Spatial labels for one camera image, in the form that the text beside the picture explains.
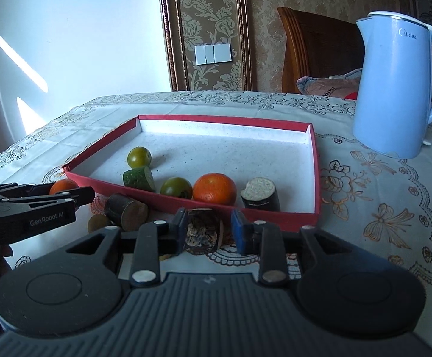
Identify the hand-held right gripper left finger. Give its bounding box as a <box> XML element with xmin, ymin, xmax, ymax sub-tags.
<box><xmin>65</xmin><ymin>207</ymin><xmax>190</xmax><ymax>287</ymax></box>

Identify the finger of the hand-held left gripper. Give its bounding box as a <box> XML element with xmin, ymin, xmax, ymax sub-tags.
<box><xmin>0</xmin><ymin>182</ymin><xmax>56</xmax><ymax>198</ymax></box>
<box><xmin>15</xmin><ymin>187</ymin><xmax>96</xmax><ymax>209</ymax></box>

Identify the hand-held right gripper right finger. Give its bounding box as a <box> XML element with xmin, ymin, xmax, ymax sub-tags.
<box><xmin>230</xmin><ymin>209</ymin><xmax>354</xmax><ymax>285</ymax></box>

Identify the dark sugarcane piece with knot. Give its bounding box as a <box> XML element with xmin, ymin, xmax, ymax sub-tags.
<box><xmin>184</xmin><ymin>208</ymin><xmax>224</xmax><ymax>256</ymax></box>

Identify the large green tomato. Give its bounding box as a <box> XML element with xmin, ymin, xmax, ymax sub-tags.
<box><xmin>160</xmin><ymin>176</ymin><xmax>194</xmax><ymax>200</ymax></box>

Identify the dark sugarcane piece white end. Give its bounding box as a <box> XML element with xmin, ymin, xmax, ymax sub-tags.
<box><xmin>240</xmin><ymin>176</ymin><xmax>281</xmax><ymax>211</ymax></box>

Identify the green cucumber piece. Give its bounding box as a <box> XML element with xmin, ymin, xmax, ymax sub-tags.
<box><xmin>122</xmin><ymin>166</ymin><xmax>156</xmax><ymax>193</ymax></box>

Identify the shallow red cardboard box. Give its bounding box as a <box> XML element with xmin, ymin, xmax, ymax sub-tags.
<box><xmin>63</xmin><ymin>114</ymin><xmax>322</xmax><ymax>233</ymax></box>

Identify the small orange tangerine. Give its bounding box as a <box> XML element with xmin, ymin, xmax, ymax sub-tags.
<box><xmin>49</xmin><ymin>179</ymin><xmax>80</xmax><ymax>196</ymax></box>

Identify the dark sugarcane piece brown end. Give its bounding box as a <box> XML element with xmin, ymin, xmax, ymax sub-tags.
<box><xmin>104</xmin><ymin>192</ymin><xmax>150</xmax><ymax>232</ymax></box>

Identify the large orange tangerine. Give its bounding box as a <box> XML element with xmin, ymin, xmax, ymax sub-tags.
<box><xmin>192</xmin><ymin>173</ymin><xmax>237</xmax><ymax>206</ymax></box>

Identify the small green round fruit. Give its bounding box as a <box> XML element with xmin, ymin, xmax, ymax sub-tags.
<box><xmin>127</xmin><ymin>146</ymin><xmax>153</xmax><ymax>169</ymax></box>

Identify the floral lace tablecloth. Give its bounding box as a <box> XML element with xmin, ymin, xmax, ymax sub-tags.
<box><xmin>0</xmin><ymin>90</ymin><xmax>432</xmax><ymax>357</ymax></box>

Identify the wooden chair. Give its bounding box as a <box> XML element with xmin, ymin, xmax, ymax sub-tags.
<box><xmin>277</xmin><ymin>6</ymin><xmax>366</xmax><ymax>95</ymax></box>

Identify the light blue electric kettle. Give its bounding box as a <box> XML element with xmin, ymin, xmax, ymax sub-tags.
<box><xmin>351</xmin><ymin>11</ymin><xmax>432</xmax><ymax>159</ymax></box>

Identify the white wall switch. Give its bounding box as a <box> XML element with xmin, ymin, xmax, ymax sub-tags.
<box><xmin>194</xmin><ymin>43</ymin><xmax>233</xmax><ymax>66</ymax></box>

